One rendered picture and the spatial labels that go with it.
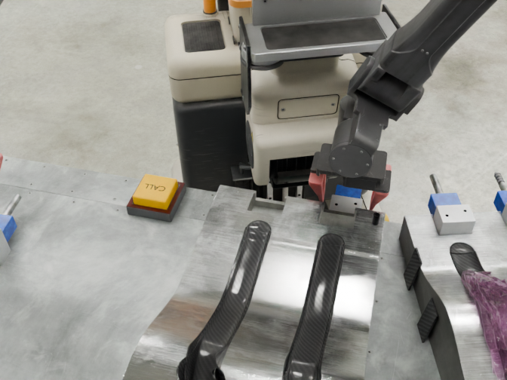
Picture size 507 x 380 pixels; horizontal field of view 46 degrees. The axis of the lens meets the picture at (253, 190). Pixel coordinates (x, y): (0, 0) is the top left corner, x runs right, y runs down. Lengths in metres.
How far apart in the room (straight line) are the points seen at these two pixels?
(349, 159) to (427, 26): 0.19
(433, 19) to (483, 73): 2.27
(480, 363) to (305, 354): 0.21
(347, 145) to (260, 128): 0.43
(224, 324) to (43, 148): 1.88
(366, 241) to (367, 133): 0.17
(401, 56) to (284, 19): 0.33
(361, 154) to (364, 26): 0.32
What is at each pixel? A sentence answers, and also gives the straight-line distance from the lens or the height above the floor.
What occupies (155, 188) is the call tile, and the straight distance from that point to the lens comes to 1.03.
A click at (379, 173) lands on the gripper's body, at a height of 0.94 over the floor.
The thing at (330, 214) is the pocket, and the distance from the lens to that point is 0.92.
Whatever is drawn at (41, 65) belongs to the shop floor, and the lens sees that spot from 3.09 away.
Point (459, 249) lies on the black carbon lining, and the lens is 0.94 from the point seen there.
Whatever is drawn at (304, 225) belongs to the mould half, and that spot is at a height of 0.89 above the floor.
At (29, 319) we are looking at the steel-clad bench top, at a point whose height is 0.80.
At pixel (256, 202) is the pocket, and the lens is 0.94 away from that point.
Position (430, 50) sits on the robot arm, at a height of 1.16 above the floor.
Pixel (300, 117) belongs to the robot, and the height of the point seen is 0.82.
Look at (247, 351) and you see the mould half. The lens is 0.71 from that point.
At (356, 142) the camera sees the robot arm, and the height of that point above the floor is 1.05.
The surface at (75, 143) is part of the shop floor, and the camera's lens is 2.54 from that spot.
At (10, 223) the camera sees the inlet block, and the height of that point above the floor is 0.83.
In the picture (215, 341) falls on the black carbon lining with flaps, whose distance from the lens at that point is 0.73.
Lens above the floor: 1.54
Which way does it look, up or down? 44 degrees down
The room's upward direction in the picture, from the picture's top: 1 degrees counter-clockwise
